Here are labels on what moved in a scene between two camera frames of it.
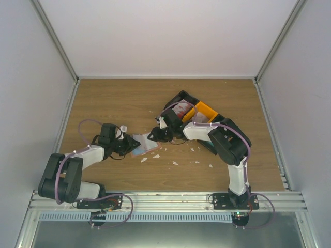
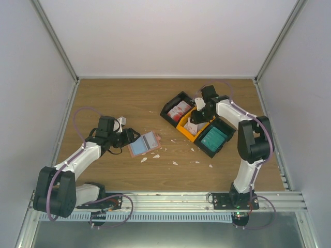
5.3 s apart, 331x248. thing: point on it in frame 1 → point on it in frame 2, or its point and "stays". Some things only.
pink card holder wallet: x=146 y=144 stays
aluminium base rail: x=269 y=202 stays
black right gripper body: x=170 y=134 → x=205 y=117
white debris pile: x=144 y=159 stays
